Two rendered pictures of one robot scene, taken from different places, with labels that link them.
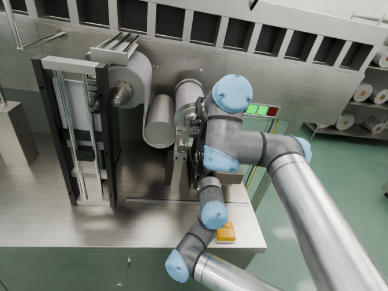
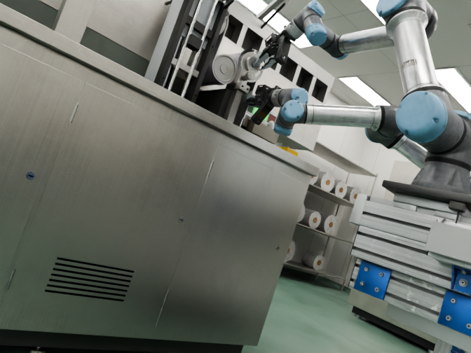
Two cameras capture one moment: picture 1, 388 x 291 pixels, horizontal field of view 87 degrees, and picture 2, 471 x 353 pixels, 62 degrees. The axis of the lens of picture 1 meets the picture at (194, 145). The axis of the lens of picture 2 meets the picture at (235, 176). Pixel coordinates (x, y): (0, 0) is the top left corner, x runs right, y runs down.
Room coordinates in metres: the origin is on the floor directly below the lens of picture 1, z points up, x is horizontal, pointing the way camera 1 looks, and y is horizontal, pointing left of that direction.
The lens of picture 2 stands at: (-0.92, 0.68, 0.60)
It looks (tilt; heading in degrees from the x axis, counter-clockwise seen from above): 5 degrees up; 334
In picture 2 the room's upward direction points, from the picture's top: 19 degrees clockwise
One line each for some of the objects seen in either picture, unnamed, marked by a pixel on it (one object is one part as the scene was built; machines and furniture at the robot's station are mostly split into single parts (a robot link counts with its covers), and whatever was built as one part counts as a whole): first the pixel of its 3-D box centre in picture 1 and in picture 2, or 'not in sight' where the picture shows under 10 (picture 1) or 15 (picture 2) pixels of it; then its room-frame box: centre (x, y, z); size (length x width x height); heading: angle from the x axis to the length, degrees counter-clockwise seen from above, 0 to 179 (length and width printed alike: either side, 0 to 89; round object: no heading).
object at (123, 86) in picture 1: (121, 92); not in sight; (0.61, 0.26, 1.33); 0.06 x 0.06 x 0.06; 11
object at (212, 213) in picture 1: (212, 207); (293, 98); (0.42, -0.09, 1.11); 0.11 x 0.08 x 0.09; 11
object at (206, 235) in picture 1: (204, 229); (286, 120); (0.40, -0.09, 1.01); 0.11 x 0.08 x 0.11; 154
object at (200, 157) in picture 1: (206, 169); (268, 97); (0.57, -0.06, 1.12); 0.12 x 0.08 x 0.09; 11
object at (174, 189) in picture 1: (178, 167); (235, 102); (0.63, 0.05, 1.05); 0.06 x 0.05 x 0.31; 11
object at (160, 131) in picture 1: (161, 118); (209, 71); (0.78, 0.16, 1.17); 0.26 x 0.12 x 0.12; 11
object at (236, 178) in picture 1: (217, 150); (240, 130); (0.87, -0.13, 1.00); 0.40 x 0.16 x 0.06; 11
